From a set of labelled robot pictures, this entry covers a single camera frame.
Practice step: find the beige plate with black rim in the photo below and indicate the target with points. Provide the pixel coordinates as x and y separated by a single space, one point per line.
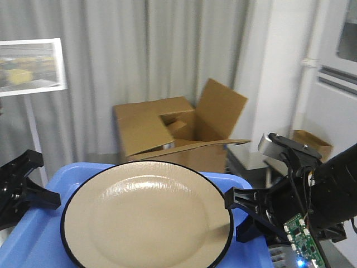
147 214

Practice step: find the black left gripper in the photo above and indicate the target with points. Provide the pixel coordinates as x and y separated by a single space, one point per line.
12 177

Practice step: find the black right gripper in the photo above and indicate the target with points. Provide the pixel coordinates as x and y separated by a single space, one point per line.
288 198

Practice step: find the white framed sign on stand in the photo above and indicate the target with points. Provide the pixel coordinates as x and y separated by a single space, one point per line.
33 85

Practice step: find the blue plastic tray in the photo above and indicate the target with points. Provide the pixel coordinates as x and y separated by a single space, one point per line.
36 240

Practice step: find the green circuit board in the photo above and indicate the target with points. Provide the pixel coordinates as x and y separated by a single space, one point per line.
302 243

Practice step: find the white door with window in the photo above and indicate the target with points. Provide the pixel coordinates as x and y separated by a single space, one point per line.
326 104

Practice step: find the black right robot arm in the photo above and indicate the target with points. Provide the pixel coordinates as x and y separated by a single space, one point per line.
323 193

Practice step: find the grey metal cart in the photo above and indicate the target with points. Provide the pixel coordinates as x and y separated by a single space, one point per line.
260 171

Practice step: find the grey curtain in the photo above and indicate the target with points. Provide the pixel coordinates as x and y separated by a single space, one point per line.
118 52

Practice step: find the small cardboard box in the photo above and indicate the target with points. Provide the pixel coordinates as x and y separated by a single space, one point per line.
323 147

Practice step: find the large open cardboard box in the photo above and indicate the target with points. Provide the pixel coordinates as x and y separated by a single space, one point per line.
173 130

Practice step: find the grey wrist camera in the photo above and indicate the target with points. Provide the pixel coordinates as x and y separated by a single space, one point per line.
273 145

